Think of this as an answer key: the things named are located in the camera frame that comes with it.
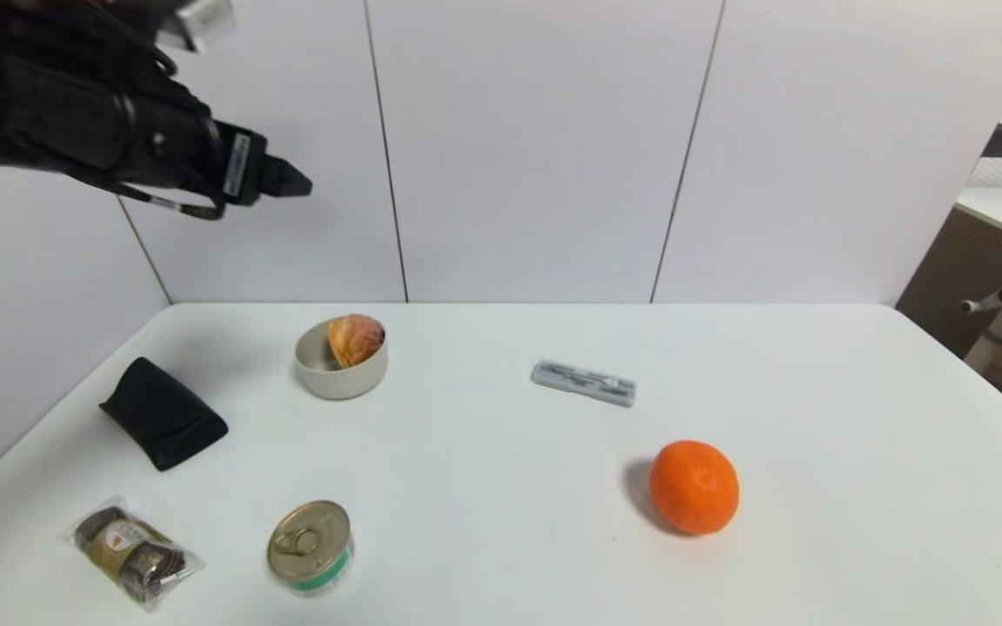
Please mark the beige round bowl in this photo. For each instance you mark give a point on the beige round bowl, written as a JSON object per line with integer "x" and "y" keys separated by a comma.
{"x": 336, "y": 374}

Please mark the black glasses case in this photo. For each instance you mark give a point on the black glasses case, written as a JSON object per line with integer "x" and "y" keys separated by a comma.
{"x": 162, "y": 416}

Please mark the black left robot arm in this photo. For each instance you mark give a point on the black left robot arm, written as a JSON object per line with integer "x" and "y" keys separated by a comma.
{"x": 23, "y": 87}

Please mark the clear wrapped cookie packet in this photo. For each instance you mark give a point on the clear wrapped cookie packet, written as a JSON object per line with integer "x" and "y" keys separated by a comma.
{"x": 131, "y": 550}

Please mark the brown perforated panel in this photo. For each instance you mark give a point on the brown perforated panel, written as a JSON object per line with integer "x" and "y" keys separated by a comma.
{"x": 945, "y": 278}

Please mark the orange fruit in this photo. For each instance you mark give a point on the orange fruit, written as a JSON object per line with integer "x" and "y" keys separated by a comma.
{"x": 695, "y": 487}

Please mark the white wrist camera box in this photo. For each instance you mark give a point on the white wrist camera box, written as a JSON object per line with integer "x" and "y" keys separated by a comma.
{"x": 198, "y": 21}

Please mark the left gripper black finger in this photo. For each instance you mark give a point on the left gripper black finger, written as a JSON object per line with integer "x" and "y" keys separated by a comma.
{"x": 288, "y": 178}

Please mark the gold lid tin can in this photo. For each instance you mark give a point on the gold lid tin can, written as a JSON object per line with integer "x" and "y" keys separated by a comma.
{"x": 310, "y": 546}

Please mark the grey flat plastic case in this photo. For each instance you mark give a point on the grey flat plastic case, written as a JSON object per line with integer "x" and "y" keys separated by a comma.
{"x": 584, "y": 383}

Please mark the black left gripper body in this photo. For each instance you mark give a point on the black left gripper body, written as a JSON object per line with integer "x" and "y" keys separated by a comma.
{"x": 238, "y": 165}

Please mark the golden bread bun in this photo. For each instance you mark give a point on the golden bread bun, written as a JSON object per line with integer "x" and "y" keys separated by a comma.
{"x": 356, "y": 340}

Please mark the black wall mounted box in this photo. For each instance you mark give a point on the black wall mounted box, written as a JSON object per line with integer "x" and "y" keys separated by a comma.
{"x": 994, "y": 143}

